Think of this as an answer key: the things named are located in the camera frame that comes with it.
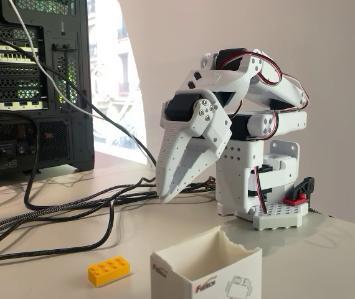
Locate yellow toy brick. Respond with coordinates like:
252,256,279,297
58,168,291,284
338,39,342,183
87,255,131,287

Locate white cardboard box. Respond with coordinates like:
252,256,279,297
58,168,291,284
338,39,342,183
150,226,263,299

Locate black and red clamp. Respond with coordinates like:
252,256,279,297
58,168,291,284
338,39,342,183
282,176,316,206

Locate black computer tower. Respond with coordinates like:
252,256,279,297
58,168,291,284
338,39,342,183
0,0,96,185

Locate red black servo wire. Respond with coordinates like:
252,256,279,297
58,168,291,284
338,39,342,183
254,166,270,216
220,49,310,140

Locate thin black cable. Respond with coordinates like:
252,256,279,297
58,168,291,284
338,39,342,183
0,36,158,168

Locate braided black cable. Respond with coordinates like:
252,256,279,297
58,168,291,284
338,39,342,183
0,185,215,245
0,182,215,237

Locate black power cable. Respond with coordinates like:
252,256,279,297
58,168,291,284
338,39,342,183
0,108,158,213

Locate white cable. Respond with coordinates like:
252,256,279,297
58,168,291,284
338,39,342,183
8,0,155,168

